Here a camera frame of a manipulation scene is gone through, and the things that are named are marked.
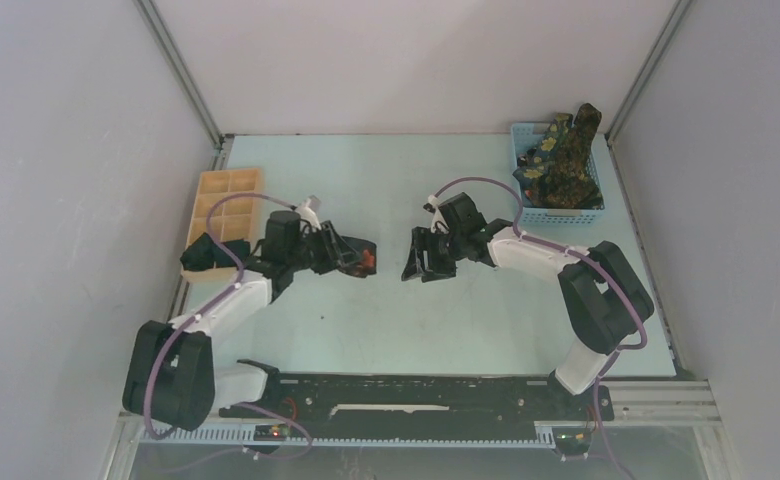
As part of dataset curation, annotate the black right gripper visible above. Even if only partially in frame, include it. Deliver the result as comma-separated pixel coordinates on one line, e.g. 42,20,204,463
402,225,467,282

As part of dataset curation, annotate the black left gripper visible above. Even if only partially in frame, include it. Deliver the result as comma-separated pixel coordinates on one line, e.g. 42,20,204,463
286,220,361,275

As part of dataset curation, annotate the black orange-flower tie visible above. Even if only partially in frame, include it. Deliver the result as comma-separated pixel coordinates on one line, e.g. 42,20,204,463
338,236,377,278

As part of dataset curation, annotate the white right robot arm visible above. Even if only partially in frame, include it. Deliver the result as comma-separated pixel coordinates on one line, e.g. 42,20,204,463
401,193,654,418

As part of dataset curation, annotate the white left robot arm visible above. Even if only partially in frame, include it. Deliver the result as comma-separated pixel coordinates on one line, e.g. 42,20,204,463
122,210,377,431

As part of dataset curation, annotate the rolled dark green tie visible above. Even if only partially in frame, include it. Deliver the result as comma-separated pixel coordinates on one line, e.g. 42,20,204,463
212,239,251,268

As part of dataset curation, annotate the wooden compartment organizer box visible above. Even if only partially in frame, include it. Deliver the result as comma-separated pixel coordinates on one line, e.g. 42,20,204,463
181,168,264,284

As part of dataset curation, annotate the navy yellow-flower tie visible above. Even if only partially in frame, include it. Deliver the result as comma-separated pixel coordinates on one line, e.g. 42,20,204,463
511,113,573,208

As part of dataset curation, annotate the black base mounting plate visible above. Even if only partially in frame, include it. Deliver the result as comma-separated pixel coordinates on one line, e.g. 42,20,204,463
259,373,614,440

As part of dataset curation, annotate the light blue plastic basket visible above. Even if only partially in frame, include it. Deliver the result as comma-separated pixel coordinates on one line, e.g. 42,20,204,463
510,119,605,225

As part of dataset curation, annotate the dark gold-patterned tie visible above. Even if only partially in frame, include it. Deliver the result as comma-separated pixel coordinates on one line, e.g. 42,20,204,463
540,103,603,210

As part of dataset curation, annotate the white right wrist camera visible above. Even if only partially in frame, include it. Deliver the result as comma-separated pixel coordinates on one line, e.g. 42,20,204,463
423,195,449,234

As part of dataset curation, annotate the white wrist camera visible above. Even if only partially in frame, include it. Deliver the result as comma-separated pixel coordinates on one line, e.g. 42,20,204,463
294,195,321,230
423,195,449,234

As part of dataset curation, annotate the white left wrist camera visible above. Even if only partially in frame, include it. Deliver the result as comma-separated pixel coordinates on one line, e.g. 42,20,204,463
294,195,321,230

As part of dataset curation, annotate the light blue cable duct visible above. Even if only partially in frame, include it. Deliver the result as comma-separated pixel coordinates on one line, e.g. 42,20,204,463
162,423,556,449

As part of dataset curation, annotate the aluminium frame rail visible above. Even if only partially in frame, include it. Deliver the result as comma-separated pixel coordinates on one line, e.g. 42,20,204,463
605,379,721,427

